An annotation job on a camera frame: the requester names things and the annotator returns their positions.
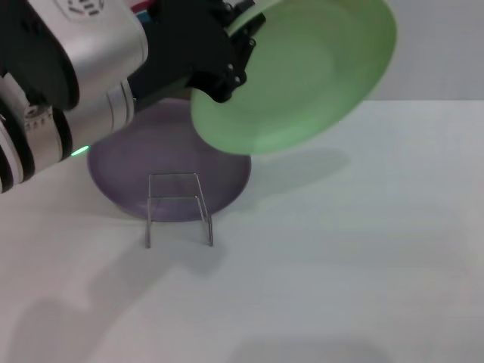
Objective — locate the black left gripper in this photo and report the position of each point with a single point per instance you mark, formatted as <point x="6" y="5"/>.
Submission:
<point x="189" y="49"/>

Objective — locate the light green plate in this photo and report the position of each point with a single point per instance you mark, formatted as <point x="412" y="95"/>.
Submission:
<point x="302" y="83"/>

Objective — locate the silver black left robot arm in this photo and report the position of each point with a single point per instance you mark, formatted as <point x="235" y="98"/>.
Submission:
<point x="56" y="75"/>

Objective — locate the maroon plate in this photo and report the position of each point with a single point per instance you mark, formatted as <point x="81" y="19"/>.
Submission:
<point x="138" y="6"/>

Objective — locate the purple plate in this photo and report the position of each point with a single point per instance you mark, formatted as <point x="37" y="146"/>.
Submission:
<point x="170" y="170"/>

